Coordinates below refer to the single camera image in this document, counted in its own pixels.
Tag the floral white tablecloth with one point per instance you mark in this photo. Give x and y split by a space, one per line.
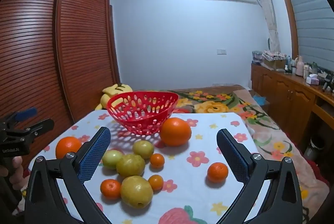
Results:
182 187

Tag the red plastic basket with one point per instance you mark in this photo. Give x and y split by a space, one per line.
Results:
142 131

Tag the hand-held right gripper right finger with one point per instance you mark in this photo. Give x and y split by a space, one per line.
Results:
232 156

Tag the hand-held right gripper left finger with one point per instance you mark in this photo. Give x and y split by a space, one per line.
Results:
95 153

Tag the small green guava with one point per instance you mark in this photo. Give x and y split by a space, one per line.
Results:
112 158
143 149
130 165

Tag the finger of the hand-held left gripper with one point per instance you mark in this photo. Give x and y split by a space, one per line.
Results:
41 126
26 112

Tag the wooden sideboard cabinet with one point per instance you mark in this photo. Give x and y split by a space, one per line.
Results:
284 93

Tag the yellow plush toy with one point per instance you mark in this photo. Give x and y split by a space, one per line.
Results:
112 91

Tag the large green guava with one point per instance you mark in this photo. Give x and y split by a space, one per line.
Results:
136 191

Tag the person's left hand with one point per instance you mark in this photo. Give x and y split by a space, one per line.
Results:
17 171

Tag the clear plastic storage container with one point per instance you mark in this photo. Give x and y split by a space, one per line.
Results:
257 55

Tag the pink vase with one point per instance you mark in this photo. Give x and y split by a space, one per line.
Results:
299 65

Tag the black device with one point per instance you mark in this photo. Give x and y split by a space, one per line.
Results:
327 83

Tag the grey trash can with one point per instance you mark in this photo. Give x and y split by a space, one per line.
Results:
315 147

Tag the wooden slatted wardrobe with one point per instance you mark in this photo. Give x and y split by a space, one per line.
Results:
39 44

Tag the floral blanket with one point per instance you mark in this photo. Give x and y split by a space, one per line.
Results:
261 119

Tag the small tangerine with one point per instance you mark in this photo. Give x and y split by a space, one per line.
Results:
217 172
157 160
110 188
155 182

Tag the wall switch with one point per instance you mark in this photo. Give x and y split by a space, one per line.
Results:
221 51

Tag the large orange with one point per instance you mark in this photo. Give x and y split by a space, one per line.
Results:
175 131
68 147

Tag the pink tissue box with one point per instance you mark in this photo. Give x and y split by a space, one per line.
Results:
312 79

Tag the blue cloth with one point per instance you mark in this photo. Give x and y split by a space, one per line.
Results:
259 99

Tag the beige curtain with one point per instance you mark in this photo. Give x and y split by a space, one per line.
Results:
270 12

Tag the grey window blind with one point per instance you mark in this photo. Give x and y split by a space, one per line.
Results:
310 18

